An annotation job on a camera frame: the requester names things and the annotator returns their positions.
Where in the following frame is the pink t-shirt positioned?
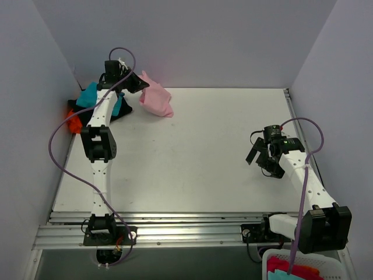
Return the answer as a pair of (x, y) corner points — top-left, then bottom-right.
(139, 71), (174, 118)

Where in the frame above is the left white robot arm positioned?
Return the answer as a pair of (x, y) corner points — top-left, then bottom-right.
(80, 59), (149, 244)

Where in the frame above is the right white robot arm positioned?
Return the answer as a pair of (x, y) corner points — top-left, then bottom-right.
(246, 125), (352, 254)

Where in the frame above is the teal folded t-shirt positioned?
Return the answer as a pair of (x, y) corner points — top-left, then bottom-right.
(76, 82), (126, 117)

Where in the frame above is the black folded t-shirt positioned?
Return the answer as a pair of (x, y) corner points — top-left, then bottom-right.
(68, 97), (133, 127)

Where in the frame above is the orange folded t-shirt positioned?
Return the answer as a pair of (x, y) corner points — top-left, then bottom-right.
(66, 116), (83, 134)

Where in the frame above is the red shirt in basket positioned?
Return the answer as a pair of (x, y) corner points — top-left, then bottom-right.
(266, 256), (319, 279)

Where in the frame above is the teal shirt in basket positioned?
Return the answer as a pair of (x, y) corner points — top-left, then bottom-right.
(267, 269), (302, 280)

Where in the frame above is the orange shirt in basket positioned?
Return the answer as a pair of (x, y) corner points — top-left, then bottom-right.
(302, 265), (320, 276)

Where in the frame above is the white laundry basket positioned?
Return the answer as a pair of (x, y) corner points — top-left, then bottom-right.
(262, 249), (350, 279)

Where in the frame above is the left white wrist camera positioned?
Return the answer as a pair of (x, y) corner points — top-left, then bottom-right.
(118, 58), (128, 72)

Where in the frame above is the black thin cable right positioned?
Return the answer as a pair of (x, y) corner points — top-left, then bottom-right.
(250, 129), (275, 177)

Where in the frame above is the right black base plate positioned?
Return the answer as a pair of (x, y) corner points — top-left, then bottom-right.
(240, 223), (290, 244)

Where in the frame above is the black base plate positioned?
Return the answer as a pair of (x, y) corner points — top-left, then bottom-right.
(240, 223), (290, 244)
(83, 226), (137, 246)

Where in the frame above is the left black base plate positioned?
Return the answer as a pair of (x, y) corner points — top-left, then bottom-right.
(83, 226), (137, 246)

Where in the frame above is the aluminium rail frame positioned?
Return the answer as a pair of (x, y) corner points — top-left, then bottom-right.
(31, 89), (349, 251)

